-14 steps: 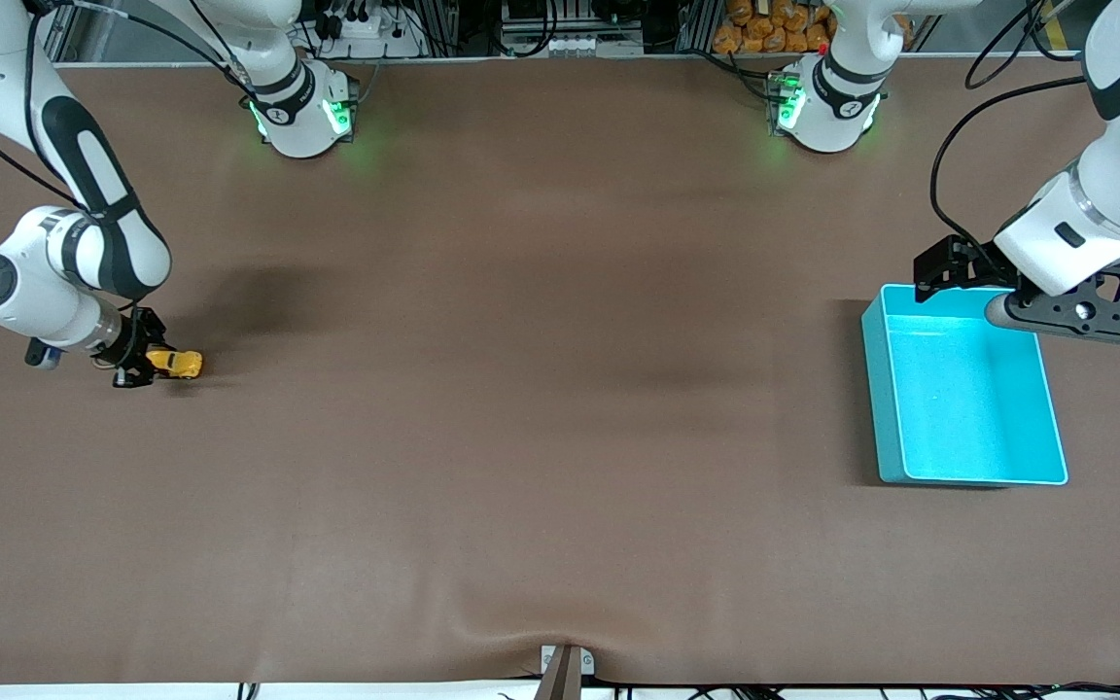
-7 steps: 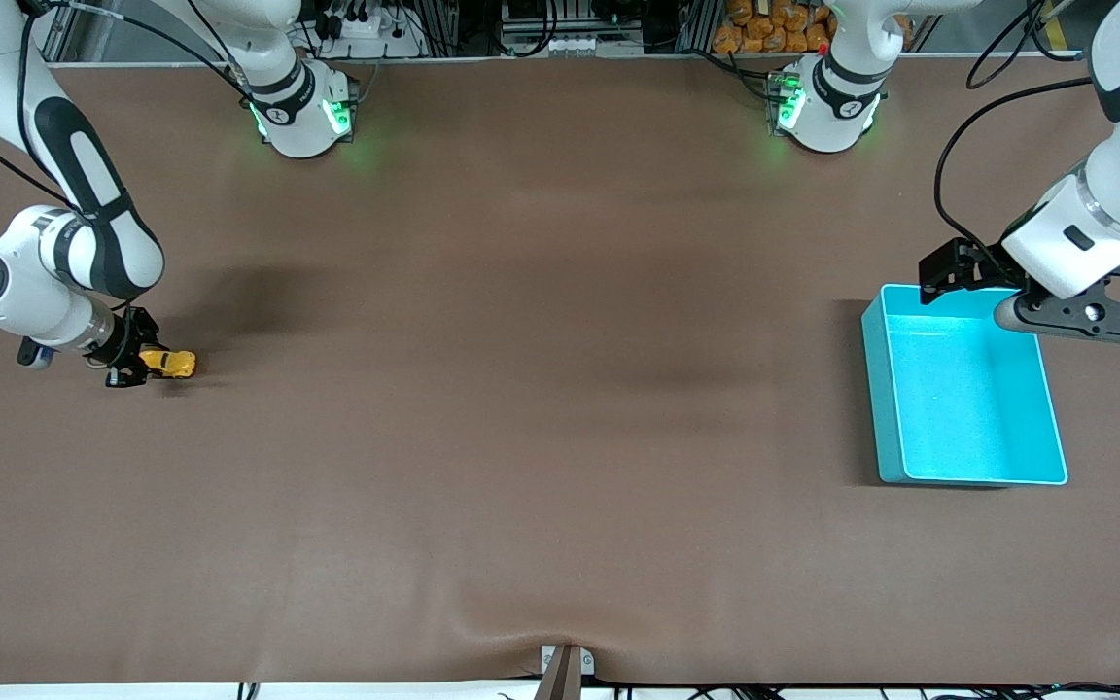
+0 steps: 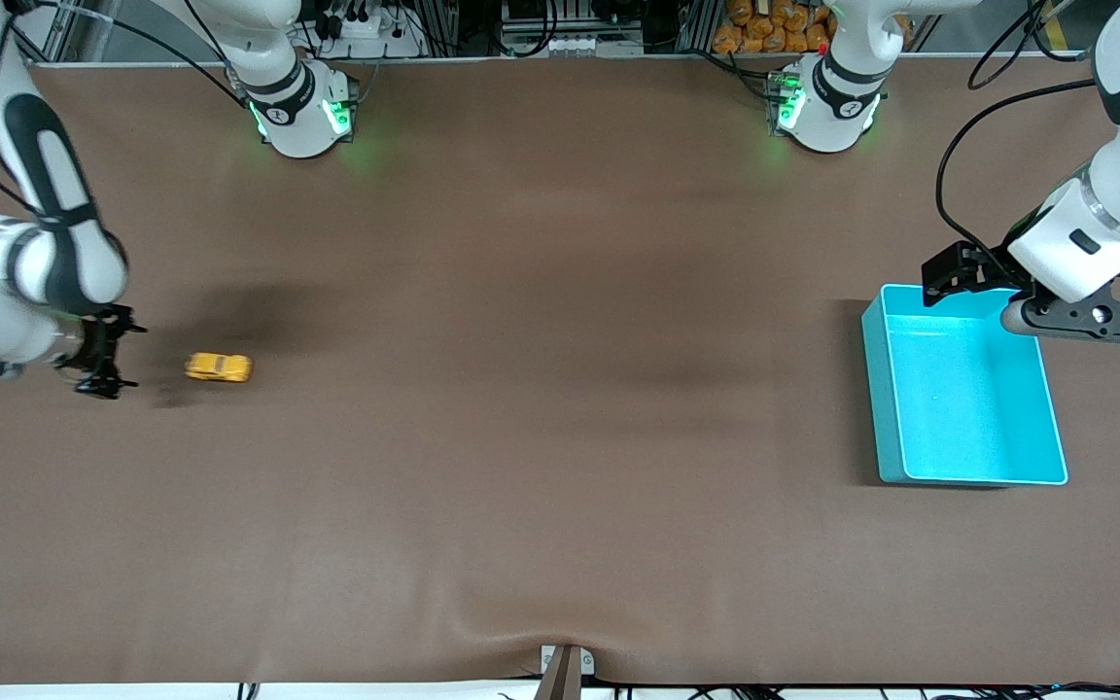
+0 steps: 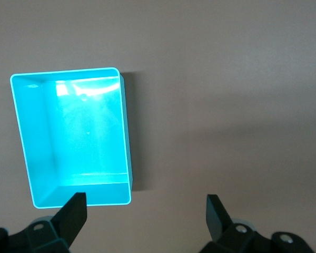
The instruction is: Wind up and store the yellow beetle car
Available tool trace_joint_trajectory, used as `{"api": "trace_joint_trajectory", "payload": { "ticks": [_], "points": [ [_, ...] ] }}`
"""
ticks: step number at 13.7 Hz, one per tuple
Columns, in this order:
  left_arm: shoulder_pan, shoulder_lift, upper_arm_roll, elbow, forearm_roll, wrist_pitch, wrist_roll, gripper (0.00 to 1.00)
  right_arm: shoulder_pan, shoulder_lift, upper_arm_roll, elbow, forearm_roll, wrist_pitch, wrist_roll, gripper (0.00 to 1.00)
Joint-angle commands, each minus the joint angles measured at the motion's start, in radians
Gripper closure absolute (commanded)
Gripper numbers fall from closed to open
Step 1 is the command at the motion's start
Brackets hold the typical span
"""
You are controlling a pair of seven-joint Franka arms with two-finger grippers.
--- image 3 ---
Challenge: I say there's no yellow toy beetle car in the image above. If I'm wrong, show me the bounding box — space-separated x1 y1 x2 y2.
184 352 254 383

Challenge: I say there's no teal plastic bin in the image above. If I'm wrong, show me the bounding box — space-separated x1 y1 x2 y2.
860 283 1069 487

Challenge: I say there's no orange snack bags pile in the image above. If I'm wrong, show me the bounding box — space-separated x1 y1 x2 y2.
713 0 838 54

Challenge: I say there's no white power strip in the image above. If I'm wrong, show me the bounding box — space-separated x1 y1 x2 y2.
322 0 425 59

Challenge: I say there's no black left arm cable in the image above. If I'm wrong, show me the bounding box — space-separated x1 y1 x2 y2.
935 78 1101 263

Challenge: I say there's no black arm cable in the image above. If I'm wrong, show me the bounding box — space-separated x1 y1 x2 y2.
935 78 1101 263
0 0 250 215

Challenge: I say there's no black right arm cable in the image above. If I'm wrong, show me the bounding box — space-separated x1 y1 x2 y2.
0 0 250 215

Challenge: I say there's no grey table edge bracket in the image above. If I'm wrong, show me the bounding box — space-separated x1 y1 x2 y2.
536 644 596 700

